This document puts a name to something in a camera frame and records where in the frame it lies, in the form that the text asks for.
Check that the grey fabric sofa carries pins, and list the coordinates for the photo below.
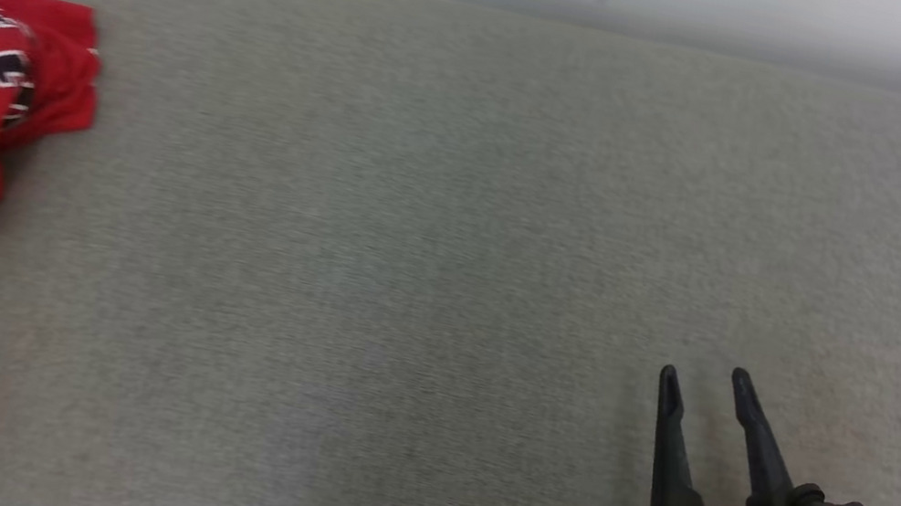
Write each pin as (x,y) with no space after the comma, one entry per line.
(452,244)

